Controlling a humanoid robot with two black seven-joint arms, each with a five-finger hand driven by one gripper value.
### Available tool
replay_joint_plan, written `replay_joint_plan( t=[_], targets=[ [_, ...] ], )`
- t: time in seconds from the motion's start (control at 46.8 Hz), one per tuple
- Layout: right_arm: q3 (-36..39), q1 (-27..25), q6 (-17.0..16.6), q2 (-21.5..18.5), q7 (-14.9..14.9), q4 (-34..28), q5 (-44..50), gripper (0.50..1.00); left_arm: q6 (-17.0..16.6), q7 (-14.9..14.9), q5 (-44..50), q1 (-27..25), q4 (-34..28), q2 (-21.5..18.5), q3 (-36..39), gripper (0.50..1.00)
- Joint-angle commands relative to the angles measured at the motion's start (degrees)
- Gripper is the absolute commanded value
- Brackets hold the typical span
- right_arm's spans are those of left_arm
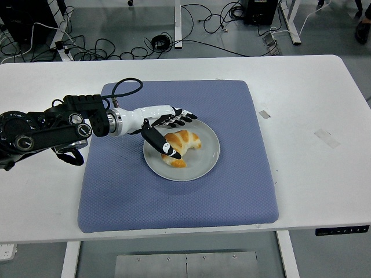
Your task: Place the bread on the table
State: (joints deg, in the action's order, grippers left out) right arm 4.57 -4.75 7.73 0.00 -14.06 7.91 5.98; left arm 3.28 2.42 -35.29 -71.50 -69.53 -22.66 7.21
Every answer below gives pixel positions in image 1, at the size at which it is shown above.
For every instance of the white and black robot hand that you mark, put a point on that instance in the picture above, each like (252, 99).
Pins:
(145, 114)

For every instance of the golden croissant bread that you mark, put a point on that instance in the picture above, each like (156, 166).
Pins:
(187, 139)

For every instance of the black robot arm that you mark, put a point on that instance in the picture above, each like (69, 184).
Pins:
(81, 104)

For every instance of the grey round plate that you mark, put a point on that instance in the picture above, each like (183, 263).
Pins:
(200, 165)

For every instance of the blue quilted mat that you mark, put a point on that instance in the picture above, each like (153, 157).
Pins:
(130, 188)

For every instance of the white desk leg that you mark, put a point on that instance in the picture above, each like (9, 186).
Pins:
(292, 23)
(177, 23)
(59, 17)

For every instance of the grey foot pedal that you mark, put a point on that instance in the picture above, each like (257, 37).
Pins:
(272, 43)

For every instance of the black computer box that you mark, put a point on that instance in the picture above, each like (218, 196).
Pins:
(259, 11)

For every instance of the black cabinet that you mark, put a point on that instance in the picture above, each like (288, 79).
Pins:
(26, 14)

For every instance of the white table leg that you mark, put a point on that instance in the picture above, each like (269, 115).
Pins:
(71, 260)
(288, 257)

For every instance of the large clear tape piece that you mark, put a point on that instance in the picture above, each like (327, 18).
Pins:
(327, 138)

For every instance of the white power strip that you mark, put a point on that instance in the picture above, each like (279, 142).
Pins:
(7, 252)

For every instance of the black table control panel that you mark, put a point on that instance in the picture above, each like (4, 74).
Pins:
(342, 230)

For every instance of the person's foot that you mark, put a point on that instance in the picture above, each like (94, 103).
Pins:
(362, 32)

